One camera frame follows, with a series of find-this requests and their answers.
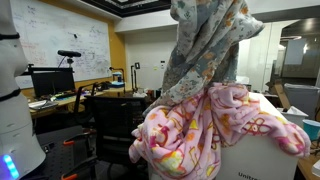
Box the blue floral quilted blanket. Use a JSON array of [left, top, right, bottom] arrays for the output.
[[149, 0, 264, 109]]

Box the pink fleece blanket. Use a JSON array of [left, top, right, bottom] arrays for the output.
[[129, 83, 311, 180]]

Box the black office chair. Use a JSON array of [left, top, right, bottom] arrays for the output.
[[86, 96, 149, 180]]

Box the white box under blankets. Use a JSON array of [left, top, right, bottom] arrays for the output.
[[213, 91, 299, 180]]

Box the black computer monitor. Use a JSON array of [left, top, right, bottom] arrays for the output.
[[31, 68, 75, 97]]

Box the whiteboard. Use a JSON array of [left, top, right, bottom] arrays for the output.
[[10, 0, 111, 81]]

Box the teal cup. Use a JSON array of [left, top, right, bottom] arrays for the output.
[[303, 119, 320, 140]]

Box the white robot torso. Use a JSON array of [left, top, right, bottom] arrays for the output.
[[0, 0, 46, 180]]

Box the black camera on stand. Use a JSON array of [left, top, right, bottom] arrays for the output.
[[57, 50, 81, 68]]

